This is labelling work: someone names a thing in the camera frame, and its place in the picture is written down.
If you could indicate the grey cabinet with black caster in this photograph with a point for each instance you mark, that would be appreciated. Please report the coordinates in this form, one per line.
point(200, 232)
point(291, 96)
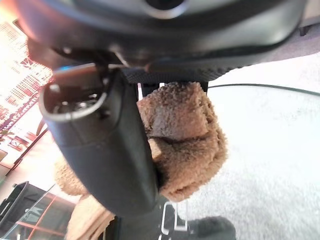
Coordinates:
point(311, 15)

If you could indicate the brown fluffy cloth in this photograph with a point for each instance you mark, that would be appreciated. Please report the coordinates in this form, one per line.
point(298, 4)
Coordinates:
point(182, 140)

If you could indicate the dark robot foot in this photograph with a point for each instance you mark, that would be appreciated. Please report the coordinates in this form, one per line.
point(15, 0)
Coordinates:
point(212, 228)

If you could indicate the black basket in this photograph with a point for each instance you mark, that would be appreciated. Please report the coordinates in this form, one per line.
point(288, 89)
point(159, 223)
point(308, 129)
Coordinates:
point(30, 210)

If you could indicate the black metal stand frame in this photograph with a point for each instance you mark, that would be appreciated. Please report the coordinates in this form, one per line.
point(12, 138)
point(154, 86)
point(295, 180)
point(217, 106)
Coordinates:
point(30, 147)

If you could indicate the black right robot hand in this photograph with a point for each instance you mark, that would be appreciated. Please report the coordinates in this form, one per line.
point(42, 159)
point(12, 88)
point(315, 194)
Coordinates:
point(105, 150)

